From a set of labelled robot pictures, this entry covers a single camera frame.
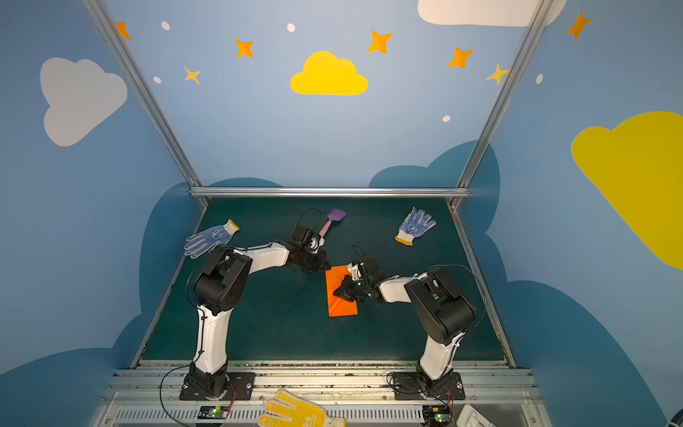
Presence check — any left aluminium frame post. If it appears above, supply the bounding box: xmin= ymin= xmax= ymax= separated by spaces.
xmin=82 ymin=0 xmax=203 ymax=189

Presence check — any blue dotted glove left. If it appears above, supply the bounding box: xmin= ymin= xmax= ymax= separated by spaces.
xmin=183 ymin=220 xmax=240 ymax=259

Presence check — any right aluminium frame post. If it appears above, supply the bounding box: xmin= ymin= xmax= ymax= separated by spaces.
xmin=448 ymin=0 xmax=555 ymax=214

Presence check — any left green circuit board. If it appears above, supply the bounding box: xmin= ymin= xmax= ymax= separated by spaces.
xmin=197 ymin=406 xmax=231 ymax=420

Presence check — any white object bottom right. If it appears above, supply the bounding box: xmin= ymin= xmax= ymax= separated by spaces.
xmin=455 ymin=404 xmax=496 ymax=427

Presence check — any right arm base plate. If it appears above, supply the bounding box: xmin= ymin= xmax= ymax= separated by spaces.
xmin=387 ymin=371 xmax=466 ymax=401

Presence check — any blue dotted glove right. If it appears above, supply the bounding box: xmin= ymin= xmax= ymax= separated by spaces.
xmin=395 ymin=206 xmax=437 ymax=247

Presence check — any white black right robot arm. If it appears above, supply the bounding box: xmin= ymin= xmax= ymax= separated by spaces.
xmin=332 ymin=255 xmax=480 ymax=401

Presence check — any orange square paper sheet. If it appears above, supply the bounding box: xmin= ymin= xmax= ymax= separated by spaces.
xmin=325 ymin=266 xmax=359 ymax=318

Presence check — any right green circuit board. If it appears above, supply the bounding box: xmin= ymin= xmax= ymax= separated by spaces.
xmin=422 ymin=406 xmax=453 ymax=427

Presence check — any green circuit board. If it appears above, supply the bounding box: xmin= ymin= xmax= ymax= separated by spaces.
xmin=197 ymin=406 xmax=231 ymax=420
xmin=422 ymin=406 xmax=453 ymax=427

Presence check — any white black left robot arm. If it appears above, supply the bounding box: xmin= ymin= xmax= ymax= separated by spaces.
xmin=180 ymin=221 xmax=331 ymax=401

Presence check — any aluminium front rail base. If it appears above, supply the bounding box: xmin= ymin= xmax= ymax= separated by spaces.
xmin=91 ymin=360 xmax=551 ymax=426

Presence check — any yellow dotted glove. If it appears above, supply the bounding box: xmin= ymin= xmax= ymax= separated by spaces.
xmin=257 ymin=389 xmax=348 ymax=427

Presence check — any blue dotted glove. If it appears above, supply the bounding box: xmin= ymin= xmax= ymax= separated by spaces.
xmin=183 ymin=220 xmax=240 ymax=259
xmin=395 ymin=206 xmax=437 ymax=247

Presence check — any purple pink toy spatula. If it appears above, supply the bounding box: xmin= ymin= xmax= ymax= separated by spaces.
xmin=319 ymin=208 xmax=346 ymax=238

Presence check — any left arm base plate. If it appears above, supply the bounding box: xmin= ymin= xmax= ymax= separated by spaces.
xmin=179 ymin=372 xmax=255 ymax=401

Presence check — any aluminium frame post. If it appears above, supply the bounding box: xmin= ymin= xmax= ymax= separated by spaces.
xmin=82 ymin=0 xmax=203 ymax=189
xmin=448 ymin=0 xmax=555 ymax=214

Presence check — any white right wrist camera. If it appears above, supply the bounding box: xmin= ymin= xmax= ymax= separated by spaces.
xmin=347 ymin=263 xmax=363 ymax=281

